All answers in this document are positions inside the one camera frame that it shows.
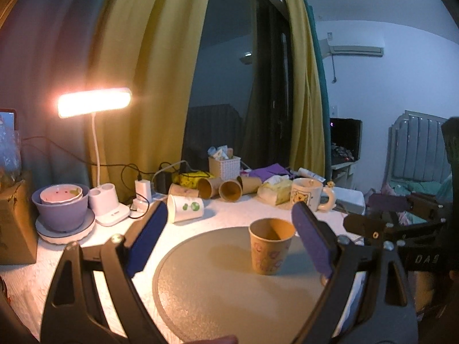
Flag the white air conditioner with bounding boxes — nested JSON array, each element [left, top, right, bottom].
[[328, 45, 386, 57]]

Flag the purple bowl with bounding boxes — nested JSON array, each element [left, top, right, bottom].
[[32, 183, 90, 233]]

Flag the grey round mat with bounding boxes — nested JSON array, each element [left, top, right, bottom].
[[152, 226, 366, 344]]

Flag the clear plastic bag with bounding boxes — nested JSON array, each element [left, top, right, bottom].
[[0, 113, 23, 189]]

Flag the white paper cup green print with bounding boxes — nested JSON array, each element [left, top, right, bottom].
[[167, 194, 205, 224]]

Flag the brown printed paper cup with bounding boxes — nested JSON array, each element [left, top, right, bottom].
[[249, 218, 297, 276]]

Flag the white cabinet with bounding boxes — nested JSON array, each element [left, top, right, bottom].
[[330, 161, 357, 189]]

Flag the pink and white bowl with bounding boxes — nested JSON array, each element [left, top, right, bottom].
[[40, 184, 84, 206]]

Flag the black power adapter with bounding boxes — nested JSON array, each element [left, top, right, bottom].
[[154, 171, 174, 195]]

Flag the white tube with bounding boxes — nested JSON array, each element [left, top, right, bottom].
[[297, 168, 326, 183]]

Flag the dark blurred object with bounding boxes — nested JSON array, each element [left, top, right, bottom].
[[440, 116, 459, 203]]

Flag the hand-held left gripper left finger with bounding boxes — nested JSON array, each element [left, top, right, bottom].
[[39, 200, 169, 344]]

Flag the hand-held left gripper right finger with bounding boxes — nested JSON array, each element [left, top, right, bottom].
[[287, 202, 419, 344]]

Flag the yellow curtain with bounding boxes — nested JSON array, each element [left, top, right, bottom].
[[280, 0, 326, 179]]

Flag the grey padded headboard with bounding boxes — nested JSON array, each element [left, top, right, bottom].
[[384, 110, 453, 187]]

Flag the white desk lamp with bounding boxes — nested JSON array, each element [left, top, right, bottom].
[[57, 87, 133, 227]]

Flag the yellow tissue pack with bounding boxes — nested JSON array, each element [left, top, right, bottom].
[[258, 179, 293, 206]]

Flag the black monitor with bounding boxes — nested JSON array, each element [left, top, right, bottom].
[[329, 118, 363, 155]]

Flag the white flat box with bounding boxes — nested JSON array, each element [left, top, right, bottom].
[[324, 187, 366, 216]]

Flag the plain brown paper cup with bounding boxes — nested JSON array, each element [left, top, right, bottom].
[[219, 179, 243, 202], [197, 177, 224, 199], [168, 183, 200, 198], [237, 175, 264, 195]]

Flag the teal blanket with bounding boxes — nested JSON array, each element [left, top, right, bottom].
[[389, 179, 453, 201]]

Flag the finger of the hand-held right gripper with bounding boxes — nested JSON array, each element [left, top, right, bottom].
[[367, 193, 449, 224], [343, 212, 403, 249]]

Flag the yellow pouch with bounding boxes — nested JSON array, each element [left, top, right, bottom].
[[173, 172, 215, 189]]

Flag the white woven basket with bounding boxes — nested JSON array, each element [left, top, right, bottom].
[[209, 156, 242, 181]]

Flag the cream mug yellow print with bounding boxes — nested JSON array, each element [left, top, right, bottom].
[[290, 178, 337, 213]]

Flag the black cable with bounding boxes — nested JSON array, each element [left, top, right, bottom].
[[22, 135, 162, 201]]

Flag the white round plate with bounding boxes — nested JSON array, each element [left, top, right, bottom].
[[35, 208, 97, 244]]

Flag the white charger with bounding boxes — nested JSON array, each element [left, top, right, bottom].
[[135, 180, 154, 198]]

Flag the purple cloth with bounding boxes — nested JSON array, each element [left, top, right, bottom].
[[247, 163, 292, 183]]

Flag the tablet screen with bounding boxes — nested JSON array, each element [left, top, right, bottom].
[[0, 109, 18, 133]]

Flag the cardboard box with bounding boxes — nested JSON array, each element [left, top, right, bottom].
[[0, 177, 38, 266]]

